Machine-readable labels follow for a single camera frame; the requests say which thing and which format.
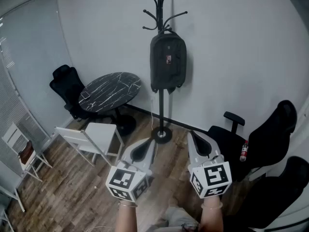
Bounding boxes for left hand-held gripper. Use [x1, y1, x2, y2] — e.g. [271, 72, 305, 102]
[105, 139, 157, 202]

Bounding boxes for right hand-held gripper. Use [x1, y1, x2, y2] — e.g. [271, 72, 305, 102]
[187, 130, 233, 199]

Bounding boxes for black coat stand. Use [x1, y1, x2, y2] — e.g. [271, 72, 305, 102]
[135, 0, 188, 145]

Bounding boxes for dark grey backpack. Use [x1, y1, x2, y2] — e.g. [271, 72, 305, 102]
[149, 29, 188, 95]

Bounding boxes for person's left forearm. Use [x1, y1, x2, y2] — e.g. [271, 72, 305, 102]
[115, 201, 139, 232]

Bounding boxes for person's right forearm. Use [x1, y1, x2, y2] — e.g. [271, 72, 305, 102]
[199, 197, 225, 232]

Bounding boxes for clear bottle with red label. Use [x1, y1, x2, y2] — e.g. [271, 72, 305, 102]
[239, 140, 249, 162]

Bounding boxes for white folding chair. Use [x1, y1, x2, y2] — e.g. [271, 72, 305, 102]
[54, 122, 125, 168]
[1, 122, 53, 182]

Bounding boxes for round black marble table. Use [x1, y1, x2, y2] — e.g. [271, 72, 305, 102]
[78, 72, 142, 137]

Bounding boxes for black padded office chair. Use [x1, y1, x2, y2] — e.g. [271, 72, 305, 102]
[207, 100, 297, 182]
[224, 156, 309, 230]

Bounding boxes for person's grey trousers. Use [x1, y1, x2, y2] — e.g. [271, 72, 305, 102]
[137, 206, 201, 232]

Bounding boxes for black mesh office chair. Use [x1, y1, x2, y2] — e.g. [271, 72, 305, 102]
[49, 64, 97, 122]

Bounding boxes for brown leather bag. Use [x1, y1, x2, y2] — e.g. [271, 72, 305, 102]
[18, 140, 34, 165]

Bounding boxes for white metal stand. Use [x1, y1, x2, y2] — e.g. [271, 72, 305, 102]
[0, 185, 26, 232]

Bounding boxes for thin metal bracelet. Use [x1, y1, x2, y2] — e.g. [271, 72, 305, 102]
[117, 201, 138, 208]

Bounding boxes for pale bangle bracelet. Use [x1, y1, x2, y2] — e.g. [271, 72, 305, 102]
[200, 201, 223, 210]

